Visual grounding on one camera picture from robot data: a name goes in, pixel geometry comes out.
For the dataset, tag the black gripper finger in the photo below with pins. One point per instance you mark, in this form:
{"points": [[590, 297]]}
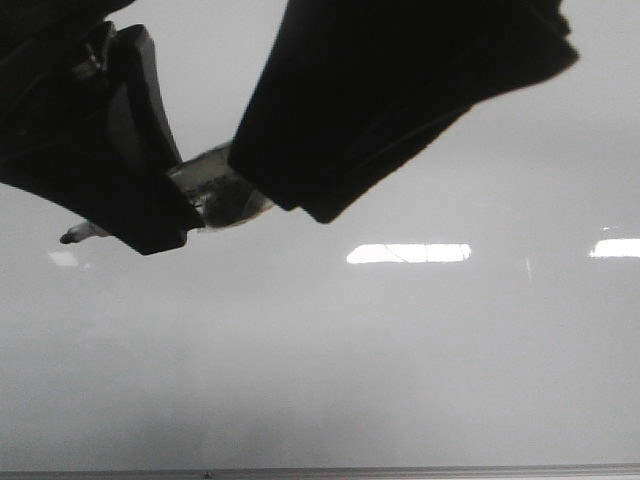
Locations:
{"points": [[352, 90], [83, 126]]}

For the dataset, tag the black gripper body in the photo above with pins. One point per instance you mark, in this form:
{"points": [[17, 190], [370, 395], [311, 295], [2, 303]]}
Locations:
{"points": [[81, 21]]}

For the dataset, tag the white black whiteboard marker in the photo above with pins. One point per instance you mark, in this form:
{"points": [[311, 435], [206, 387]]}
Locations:
{"points": [[220, 195]]}

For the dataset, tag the white whiteboard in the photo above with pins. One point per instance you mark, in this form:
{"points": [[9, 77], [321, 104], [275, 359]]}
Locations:
{"points": [[479, 306]]}

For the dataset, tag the grey aluminium whiteboard frame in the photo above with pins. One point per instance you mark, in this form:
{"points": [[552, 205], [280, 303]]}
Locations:
{"points": [[575, 471]]}

